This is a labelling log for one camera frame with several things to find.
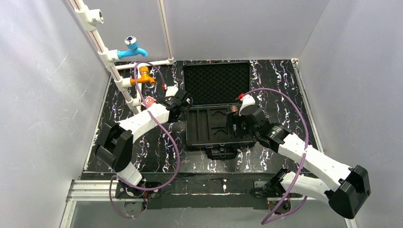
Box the blue plastic faucet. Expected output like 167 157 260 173
117 36 148 59

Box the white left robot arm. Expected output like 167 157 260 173
93 86 193 191

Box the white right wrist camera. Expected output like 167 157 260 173
238 94 255 116

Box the brown poker chip stack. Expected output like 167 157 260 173
229 105 239 113

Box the red playing card deck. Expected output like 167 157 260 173
141 96 156 109

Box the orange plastic faucet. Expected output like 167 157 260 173
137 66 155 85

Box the white PVC pipe frame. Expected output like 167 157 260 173
67 0 174 114

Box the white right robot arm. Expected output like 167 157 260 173
228 104 371 219

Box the aluminium front rail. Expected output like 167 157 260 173
59 179 360 228

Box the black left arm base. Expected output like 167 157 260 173
109 180 162 219

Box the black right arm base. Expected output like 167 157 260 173
250 168 291 215

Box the black foam-lined poker case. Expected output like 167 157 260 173
183 61 256 160

